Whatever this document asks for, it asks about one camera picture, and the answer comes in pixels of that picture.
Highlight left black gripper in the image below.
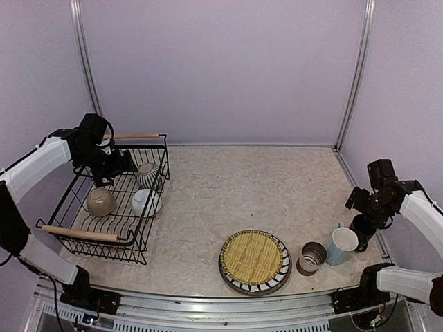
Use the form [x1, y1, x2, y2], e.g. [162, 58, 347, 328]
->
[75, 144, 137, 187]

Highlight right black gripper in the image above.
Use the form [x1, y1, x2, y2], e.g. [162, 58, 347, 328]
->
[347, 185, 393, 229]

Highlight dark navy cup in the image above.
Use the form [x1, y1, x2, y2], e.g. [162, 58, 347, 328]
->
[349, 214, 377, 252]

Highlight light blue faceted cup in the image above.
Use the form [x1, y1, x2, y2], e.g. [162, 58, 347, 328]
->
[326, 223, 359, 266]

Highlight beige ceramic cup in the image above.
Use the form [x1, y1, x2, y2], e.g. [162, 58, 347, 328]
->
[87, 187, 116, 217]

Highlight white ceramic bowl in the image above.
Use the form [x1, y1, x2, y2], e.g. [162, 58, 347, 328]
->
[131, 188, 162, 218]

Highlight white brown ceramic cup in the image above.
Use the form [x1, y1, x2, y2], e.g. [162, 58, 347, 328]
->
[296, 241, 327, 277]

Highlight yellow woven bamboo mat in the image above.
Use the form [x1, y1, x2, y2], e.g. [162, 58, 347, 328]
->
[219, 230, 284, 286]

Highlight black white striped plate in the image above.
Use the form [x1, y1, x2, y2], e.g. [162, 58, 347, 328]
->
[219, 230, 291, 292]

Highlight grey deer pattern plate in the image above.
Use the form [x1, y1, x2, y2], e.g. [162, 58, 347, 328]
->
[218, 231, 293, 297]

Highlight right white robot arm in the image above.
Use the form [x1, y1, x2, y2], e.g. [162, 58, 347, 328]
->
[345, 181, 442, 316]

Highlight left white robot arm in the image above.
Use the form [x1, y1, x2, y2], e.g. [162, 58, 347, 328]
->
[1, 128, 136, 308]

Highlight striped ceramic bowl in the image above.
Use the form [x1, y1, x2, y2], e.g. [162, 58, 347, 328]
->
[135, 163, 161, 190]

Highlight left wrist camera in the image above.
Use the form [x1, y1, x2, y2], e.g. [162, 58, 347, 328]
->
[79, 113, 115, 155]

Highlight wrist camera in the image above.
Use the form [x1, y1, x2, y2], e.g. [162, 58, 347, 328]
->
[367, 159, 398, 190]
[79, 113, 115, 155]

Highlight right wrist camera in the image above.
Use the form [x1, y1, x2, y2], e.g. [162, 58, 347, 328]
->
[367, 159, 398, 190]

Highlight black wire dish rack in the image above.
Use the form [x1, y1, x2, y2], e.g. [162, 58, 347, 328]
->
[36, 133, 170, 264]

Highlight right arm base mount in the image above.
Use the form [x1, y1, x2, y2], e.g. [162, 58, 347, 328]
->
[331, 286, 391, 314]

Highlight left aluminium frame post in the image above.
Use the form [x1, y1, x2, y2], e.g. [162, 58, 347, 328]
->
[69, 0, 103, 116]

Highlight aluminium frame post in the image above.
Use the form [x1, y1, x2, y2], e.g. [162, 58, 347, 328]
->
[69, 0, 103, 116]
[334, 0, 377, 154]

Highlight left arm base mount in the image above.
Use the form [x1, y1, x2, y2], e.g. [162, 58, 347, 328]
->
[60, 288, 121, 315]

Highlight front aluminium rail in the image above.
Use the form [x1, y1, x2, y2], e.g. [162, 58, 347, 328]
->
[22, 278, 429, 331]

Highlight right aluminium frame post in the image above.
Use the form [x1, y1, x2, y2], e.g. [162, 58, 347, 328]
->
[334, 0, 377, 154]

